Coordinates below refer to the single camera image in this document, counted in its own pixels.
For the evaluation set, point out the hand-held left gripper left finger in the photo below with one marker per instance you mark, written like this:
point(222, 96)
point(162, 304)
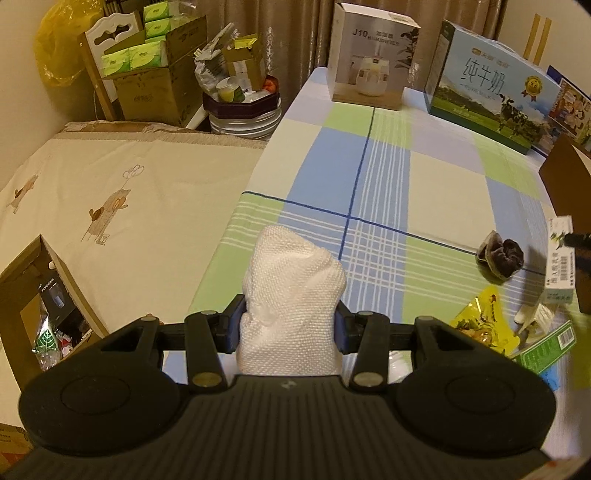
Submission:
point(233, 319)

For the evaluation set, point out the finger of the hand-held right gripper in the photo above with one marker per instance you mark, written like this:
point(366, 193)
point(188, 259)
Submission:
point(580, 238)

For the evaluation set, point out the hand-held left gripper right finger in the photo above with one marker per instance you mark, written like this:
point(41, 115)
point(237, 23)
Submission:
point(341, 323)

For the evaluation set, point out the white green medicine box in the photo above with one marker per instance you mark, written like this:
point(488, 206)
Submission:
point(560, 263)

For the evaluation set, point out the white textured towel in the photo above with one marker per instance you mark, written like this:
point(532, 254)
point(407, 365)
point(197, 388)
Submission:
point(291, 295)

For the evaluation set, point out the brown cardboard box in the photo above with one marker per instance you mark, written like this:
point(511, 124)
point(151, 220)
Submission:
point(569, 180)

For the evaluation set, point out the green box with barcode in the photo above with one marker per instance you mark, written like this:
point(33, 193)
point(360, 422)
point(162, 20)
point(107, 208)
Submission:
point(549, 346)

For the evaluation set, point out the yellow snack packet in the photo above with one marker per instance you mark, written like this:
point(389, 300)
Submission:
point(485, 323)

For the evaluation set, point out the small white item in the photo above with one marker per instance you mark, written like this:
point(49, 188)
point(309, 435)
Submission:
point(535, 316)

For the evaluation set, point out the colourful printed box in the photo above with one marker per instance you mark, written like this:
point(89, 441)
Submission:
point(575, 108)

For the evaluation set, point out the checkered blue green cloth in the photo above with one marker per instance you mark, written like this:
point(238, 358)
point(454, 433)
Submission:
point(392, 184)

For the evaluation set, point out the beige bear print sheet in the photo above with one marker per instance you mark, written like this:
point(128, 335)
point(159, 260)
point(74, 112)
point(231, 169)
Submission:
point(138, 184)

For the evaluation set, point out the open cardboard box with window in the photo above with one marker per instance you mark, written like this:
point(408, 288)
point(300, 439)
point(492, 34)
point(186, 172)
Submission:
point(69, 281)

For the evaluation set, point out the small black box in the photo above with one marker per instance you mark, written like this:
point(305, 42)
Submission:
point(57, 300)

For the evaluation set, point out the blue milk carton box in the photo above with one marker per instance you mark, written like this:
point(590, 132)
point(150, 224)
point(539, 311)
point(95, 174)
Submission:
point(485, 87)

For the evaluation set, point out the green leaf packet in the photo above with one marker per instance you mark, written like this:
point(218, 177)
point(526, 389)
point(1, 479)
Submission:
point(46, 342)

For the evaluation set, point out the white bucket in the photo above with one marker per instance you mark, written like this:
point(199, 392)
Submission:
point(240, 129)

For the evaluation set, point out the dark octagonal tin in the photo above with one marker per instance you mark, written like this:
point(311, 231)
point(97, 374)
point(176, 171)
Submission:
point(244, 110)

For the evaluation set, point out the green white cup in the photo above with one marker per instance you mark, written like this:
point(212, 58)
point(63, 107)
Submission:
point(229, 91)

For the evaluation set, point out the large cardboard tissue box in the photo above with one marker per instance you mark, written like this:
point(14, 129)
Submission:
point(157, 97)

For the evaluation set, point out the orange red box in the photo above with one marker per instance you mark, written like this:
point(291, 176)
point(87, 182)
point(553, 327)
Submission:
point(11, 438)

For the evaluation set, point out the small open cardboard box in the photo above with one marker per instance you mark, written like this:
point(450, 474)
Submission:
point(247, 64)

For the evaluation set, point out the crumpled silver bag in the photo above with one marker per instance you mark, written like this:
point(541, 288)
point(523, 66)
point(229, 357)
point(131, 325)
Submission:
point(210, 64)

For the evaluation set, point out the white humidifier box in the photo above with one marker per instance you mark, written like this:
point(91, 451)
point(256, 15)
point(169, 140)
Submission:
point(374, 60)

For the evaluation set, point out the stack of green tissue packs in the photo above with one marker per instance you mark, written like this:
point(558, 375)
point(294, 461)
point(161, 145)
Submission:
point(129, 60)

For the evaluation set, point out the brown curtain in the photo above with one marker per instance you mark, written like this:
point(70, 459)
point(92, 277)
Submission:
point(295, 37)

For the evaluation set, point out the wooden chair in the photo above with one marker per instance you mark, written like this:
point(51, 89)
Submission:
point(94, 46)

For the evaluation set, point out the yellow plastic bag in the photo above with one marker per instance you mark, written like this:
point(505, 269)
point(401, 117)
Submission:
point(57, 46)

